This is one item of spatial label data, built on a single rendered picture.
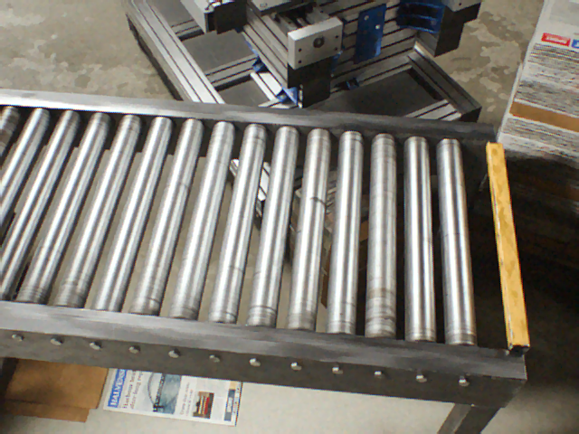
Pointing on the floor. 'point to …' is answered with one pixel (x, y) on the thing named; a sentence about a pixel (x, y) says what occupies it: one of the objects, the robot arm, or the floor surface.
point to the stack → (540, 146)
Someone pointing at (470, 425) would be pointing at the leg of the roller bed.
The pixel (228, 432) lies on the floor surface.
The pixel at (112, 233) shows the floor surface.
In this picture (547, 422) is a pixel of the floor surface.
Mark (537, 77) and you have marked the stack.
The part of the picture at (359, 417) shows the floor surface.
